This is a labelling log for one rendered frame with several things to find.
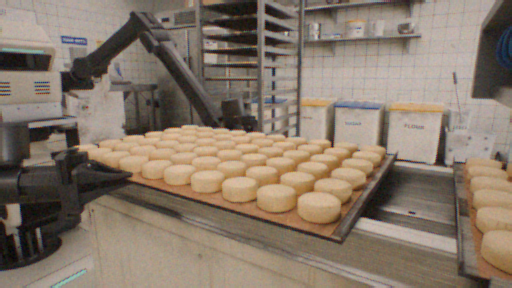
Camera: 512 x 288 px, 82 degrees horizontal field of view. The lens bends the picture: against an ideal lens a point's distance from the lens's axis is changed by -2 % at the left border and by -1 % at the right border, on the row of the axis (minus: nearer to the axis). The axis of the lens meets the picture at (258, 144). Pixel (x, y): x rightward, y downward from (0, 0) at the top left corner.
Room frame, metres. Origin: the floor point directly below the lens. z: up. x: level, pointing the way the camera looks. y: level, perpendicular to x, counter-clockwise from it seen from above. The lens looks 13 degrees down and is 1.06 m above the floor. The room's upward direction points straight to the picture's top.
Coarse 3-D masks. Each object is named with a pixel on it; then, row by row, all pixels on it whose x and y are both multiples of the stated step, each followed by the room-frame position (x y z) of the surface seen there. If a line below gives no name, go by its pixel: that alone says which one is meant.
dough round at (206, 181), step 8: (192, 176) 0.41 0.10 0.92; (200, 176) 0.41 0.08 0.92; (208, 176) 0.41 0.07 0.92; (216, 176) 0.41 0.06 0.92; (224, 176) 0.42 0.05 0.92; (192, 184) 0.41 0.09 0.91; (200, 184) 0.40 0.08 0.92; (208, 184) 0.40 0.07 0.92; (216, 184) 0.40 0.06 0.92; (200, 192) 0.40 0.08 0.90; (208, 192) 0.40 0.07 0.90
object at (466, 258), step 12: (456, 168) 0.52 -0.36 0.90; (504, 168) 0.52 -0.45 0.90; (456, 180) 0.45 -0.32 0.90; (456, 192) 0.37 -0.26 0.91; (456, 204) 0.34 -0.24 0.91; (456, 216) 0.31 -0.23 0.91; (468, 216) 0.33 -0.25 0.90; (456, 228) 0.29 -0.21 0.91; (468, 228) 0.30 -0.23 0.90; (456, 240) 0.27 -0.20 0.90; (468, 240) 0.27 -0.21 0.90; (456, 252) 0.25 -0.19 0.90; (468, 252) 0.25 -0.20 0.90; (468, 264) 0.23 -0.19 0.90; (468, 276) 0.22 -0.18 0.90; (480, 276) 0.21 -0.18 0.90
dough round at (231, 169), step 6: (222, 162) 0.49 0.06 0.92; (228, 162) 0.49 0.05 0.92; (234, 162) 0.49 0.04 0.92; (240, 162) 0.49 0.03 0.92; (222, 168) 0.46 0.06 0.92; (228, 168) 0.45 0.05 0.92; (234, 168) 0.45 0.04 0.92; (240, 168) 0.46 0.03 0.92; (246, 168) 0.47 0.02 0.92; (228, 174) 0.45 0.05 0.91; (234, 174) 0.45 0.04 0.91; (240, 174) 0.45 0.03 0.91
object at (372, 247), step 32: (128, 192) 0.53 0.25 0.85; (160, 192) 0.48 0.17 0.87; (224, 224) 0.41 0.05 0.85; (256, 224) 0.38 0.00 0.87; (384, 224) 0.31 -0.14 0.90; (320, 256) 0.33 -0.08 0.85; (352, 256) 0.31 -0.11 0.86; (384, 256) 0.29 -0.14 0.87; (416, 256) 0.27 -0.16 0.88; (448, 256) 0.26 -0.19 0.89
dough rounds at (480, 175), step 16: (480, 160) 0.50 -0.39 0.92; (464, 176) 0.48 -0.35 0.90; (480, 176) 0.43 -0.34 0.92; (496, 176) 0.42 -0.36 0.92; (480, 192) 0.35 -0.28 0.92; (496, 192) 0.35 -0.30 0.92; (480, 208) 0.34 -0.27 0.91; (496, 208) 0.31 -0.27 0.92; (480, 224) 0.29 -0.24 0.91; (496, 224) 0.28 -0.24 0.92; (480, 240) 0.27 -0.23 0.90; (496, 240) 0.24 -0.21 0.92; (480, 256) 0.25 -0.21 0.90; (496, 256) 0.23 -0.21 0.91; (480, 272) 0.22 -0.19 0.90; (496, 272) 0.22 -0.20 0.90
